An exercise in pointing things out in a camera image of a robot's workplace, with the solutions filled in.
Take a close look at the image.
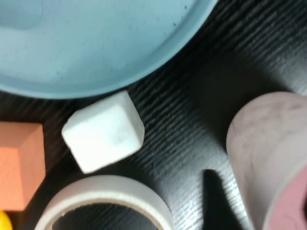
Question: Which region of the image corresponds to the white tape roll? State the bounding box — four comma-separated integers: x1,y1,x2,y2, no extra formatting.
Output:
33,174,173,230

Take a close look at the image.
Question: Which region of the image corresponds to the white foam cube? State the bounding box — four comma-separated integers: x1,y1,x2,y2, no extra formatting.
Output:
61,90,145,173

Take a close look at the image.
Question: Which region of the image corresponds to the blue cup stand with pegs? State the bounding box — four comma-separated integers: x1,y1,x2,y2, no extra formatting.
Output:
0,0,218,100

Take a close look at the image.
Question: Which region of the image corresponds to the yellow rubber duck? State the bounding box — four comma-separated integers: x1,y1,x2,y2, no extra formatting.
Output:
0,210,12,230

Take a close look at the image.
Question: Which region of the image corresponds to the pink plastic cup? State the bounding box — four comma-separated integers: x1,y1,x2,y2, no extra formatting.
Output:
226,92,307,230

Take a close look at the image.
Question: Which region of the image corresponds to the orange foam cube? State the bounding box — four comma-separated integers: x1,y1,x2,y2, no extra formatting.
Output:
0,121,46,212

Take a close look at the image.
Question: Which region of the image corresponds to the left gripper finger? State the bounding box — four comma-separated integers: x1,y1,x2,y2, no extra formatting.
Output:
202,169,248,230

